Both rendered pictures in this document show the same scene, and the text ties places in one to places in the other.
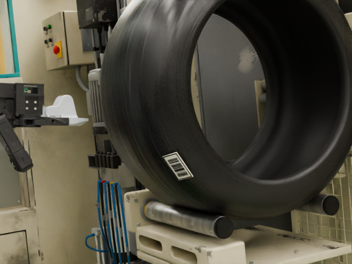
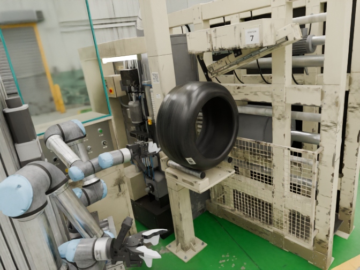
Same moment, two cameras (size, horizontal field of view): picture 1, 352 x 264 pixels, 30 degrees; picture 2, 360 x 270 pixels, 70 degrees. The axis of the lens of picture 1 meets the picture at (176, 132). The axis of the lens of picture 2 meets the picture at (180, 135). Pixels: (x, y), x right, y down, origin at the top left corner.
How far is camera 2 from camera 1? 63 cm
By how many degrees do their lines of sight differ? 19
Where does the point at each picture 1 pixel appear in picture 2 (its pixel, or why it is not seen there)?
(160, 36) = (184, 121)
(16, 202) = not seen: hidden behind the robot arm
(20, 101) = (142, 150)
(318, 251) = (226, 173)
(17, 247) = (117, 175)
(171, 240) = (182, 177)
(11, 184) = not seen: hidden behind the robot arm
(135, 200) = (164, 161)
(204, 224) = (196, 174)
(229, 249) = (204, 181)
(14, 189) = not seen: hidden behind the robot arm
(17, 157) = (142, 167)
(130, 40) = (171, 120)
